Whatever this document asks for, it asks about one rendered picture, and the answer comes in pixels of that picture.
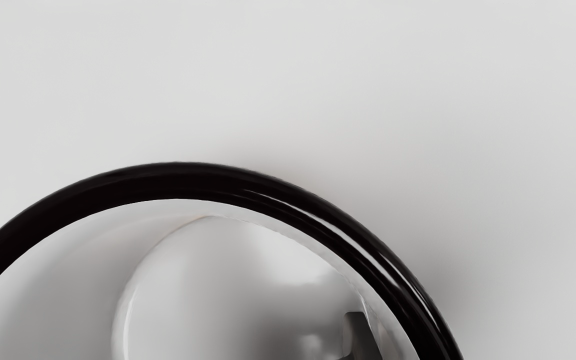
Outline black mug with white interior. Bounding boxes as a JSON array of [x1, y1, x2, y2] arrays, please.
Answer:
[[0, 161, 464, 360]]

